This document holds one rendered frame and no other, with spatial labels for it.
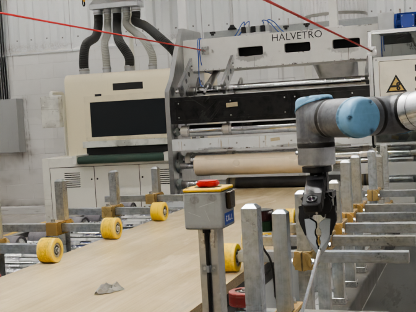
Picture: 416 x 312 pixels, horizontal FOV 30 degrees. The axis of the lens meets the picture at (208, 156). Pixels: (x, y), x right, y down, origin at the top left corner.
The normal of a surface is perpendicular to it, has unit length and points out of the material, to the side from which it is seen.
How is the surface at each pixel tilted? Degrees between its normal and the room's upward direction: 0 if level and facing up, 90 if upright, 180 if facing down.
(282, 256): 90
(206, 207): 90
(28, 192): 90
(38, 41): 90
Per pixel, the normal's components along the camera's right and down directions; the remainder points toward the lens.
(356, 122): 0.45, 0.02
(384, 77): -0.32, 0.07
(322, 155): 0.20, 0.04
